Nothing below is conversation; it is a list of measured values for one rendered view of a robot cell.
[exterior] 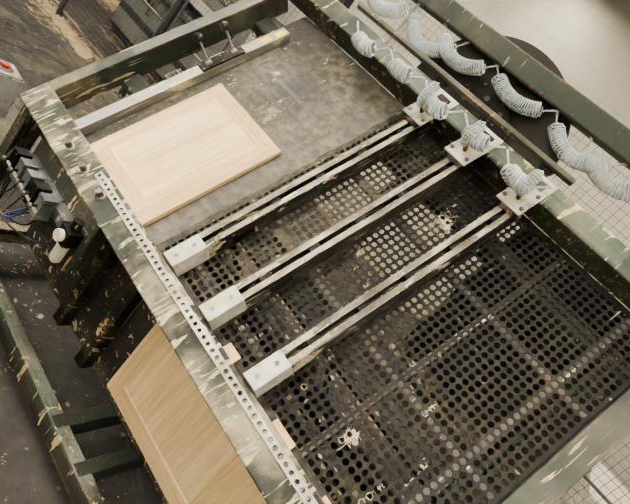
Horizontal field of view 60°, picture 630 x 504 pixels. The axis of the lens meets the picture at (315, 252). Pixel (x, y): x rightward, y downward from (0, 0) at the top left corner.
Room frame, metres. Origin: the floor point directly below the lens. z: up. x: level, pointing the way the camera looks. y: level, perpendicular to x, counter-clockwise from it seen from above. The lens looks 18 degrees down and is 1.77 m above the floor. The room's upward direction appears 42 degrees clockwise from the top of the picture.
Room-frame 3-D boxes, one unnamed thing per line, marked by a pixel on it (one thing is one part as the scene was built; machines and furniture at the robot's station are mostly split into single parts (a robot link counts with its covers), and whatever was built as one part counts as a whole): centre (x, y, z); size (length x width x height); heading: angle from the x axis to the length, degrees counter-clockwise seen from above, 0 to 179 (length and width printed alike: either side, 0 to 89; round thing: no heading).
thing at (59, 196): (1.63, 0.84, 0.69); 0.50 x 0.14 x 0.24; 64
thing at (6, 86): (1.76, 1.27, 0.84); 0.12 x 0.12 x 0.18; 64
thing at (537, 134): (2.49, -0.13, 1.85); 0.80 x 0.06 x 0.80; 64
